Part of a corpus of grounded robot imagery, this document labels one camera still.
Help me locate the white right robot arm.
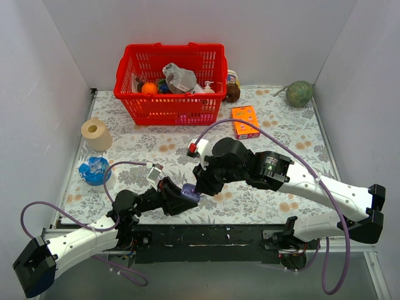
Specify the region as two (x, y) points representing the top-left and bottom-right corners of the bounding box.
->
(187, 137), (386, 249)

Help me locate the brown jar with label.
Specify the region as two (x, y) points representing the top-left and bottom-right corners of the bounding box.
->
(222, 69), (241, 103)

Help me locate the orange fruit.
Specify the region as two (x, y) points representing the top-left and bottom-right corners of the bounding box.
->
(141, 82), (158, 94)

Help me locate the dark green toy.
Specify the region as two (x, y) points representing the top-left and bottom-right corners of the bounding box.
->
(156, 78), (171, 94)

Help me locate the beige paper roll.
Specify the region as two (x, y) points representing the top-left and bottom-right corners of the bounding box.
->
(81, 117), (113, 152)

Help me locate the grey crumpled bag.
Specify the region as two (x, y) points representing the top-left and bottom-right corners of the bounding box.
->
(162, 63), (197, 94)

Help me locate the red plastic shopping basket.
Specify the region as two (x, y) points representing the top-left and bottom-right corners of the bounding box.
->
(114, 42), (228, 126)

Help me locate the blue wrapped tissue roll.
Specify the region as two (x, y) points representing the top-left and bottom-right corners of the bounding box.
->
(78, 157), (109, 193)

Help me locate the floral patterned table mat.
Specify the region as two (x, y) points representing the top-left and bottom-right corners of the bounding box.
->
(61, 84), (341, 226)

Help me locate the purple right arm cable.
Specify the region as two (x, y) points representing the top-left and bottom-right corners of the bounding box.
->
(195, 119), (351, 295)

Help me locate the green melon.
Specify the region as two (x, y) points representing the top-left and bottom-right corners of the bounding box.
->
(272, 81), (314, 108)

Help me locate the orange snack box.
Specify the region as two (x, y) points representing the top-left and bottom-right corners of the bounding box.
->
(231, 106), (261, 140)

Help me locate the lavender earbud charging case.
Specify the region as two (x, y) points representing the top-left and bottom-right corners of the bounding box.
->
(181, 183), (201, 203)

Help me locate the white pump bottle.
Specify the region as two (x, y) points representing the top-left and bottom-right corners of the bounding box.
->
(203, 81), (215, 94)

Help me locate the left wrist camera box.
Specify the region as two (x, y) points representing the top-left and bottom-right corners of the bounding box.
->
(146, 162), (163, 191)

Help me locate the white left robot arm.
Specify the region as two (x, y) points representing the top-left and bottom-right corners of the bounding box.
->
(12, 189), (201, 298)

